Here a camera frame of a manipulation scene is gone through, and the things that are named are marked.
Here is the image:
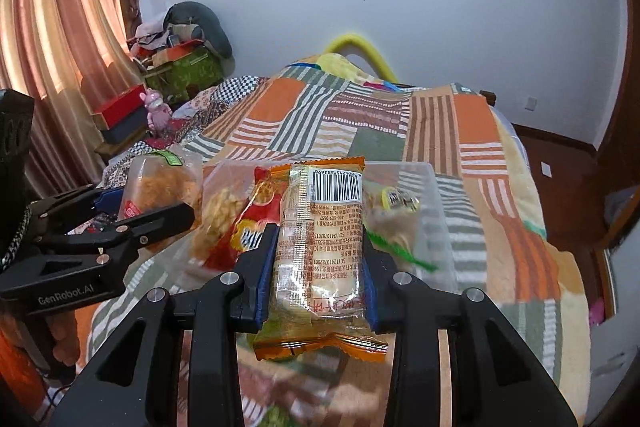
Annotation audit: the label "orange bread snack packet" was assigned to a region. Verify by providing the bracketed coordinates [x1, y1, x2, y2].
[252, 157, 387, 363]

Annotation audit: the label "fried crisps clear bag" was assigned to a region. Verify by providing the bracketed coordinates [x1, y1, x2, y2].
[118, 144, 203, 231]

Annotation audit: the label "pink plush toy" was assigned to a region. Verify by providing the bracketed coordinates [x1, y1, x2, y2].
[140, 89, 172, 133]

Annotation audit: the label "red gift box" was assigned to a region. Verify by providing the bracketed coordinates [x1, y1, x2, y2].
[92, 84, 145, 130]

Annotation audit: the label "orange pink window curtain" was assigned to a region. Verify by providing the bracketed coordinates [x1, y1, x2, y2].
[1, 0, 141, 196]

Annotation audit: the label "wall power socket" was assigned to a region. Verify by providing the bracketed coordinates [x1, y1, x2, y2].
[524, 96, 537, 112]

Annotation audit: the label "left hand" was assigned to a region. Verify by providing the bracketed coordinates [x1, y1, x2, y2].
[47, 311, 80, 366]

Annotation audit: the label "patchwork striped bed blanket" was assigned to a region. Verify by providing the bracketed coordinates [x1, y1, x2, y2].
[77, 53, 590, 426]

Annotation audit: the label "dark blue box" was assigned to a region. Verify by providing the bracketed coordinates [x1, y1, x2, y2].
[101, 106, 148, 144]

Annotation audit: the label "clear plastic storage box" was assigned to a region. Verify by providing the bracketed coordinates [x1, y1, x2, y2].
[162, 158, 457, 309]

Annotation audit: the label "clear bag assorted pastries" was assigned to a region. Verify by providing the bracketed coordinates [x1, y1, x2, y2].
[362, 180, 437, 273]

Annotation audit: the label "red biscuit snack packet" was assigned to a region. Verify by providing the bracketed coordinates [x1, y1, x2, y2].
[224, 165, 288, 271]

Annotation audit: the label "popcorn puff clear bag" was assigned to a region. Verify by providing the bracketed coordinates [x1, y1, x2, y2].
[190, 162, 253, 271]

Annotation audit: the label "yellow curved headboard pillow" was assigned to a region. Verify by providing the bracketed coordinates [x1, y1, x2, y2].
[324, 32, 399, 84]

